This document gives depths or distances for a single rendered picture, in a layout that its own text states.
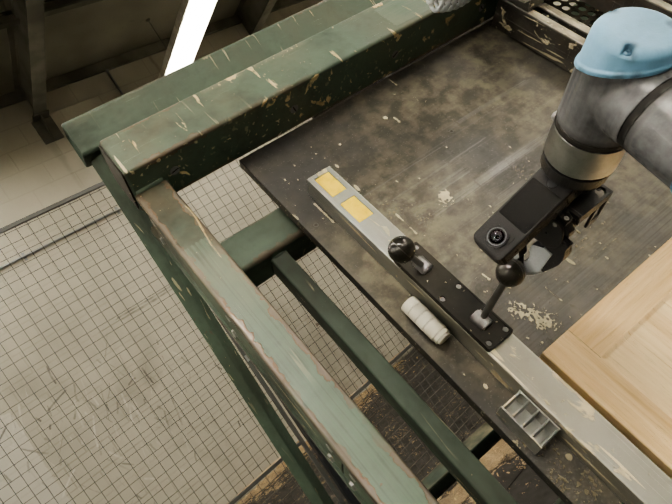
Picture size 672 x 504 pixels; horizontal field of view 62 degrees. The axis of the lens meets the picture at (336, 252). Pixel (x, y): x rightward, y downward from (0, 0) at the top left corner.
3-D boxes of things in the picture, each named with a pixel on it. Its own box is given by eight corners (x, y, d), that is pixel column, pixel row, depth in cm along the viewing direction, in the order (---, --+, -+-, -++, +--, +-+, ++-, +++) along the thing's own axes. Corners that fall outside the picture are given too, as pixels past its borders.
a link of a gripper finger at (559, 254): (559, 273, 70) (583, 231, 63) (551, 280, 70) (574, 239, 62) (529, 249, 72) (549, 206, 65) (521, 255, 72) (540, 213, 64)
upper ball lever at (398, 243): (424, 284, 86) (397, 266, 74) (407, 268, 87) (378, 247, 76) (441, 266, 85) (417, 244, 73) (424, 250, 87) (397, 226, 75)
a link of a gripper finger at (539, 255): (561, 267, 76) (584, 227, 69) (532, 292, 74) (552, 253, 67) (542, 253, 78) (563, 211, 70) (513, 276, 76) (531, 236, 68)
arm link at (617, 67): (647, 73, 43) (570, 16, 47) (596, 171, 52) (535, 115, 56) (720, 40, 45) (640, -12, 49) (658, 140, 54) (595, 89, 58)
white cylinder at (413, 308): (399, 312, 86) (436, 349, 83) (401, 303, 84) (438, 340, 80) (413, 302, 87) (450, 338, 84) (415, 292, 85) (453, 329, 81)
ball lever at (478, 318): (479, 340, 79) (519, 278, 69) (460, 321, 81) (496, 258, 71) (496, 328, 81) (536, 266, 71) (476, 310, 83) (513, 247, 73)
